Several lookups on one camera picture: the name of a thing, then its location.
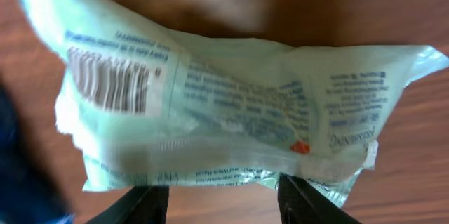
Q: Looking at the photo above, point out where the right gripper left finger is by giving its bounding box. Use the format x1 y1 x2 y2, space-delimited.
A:
87 186 169 224

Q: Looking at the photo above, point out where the blue Oreo cookie pack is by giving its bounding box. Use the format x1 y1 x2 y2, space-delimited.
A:
1 89 74 224

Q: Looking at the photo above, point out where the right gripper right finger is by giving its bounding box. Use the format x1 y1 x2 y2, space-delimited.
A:
277 173 361 224

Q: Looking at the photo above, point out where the light green wipes packet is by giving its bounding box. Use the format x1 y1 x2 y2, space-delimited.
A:
18 0 448 206

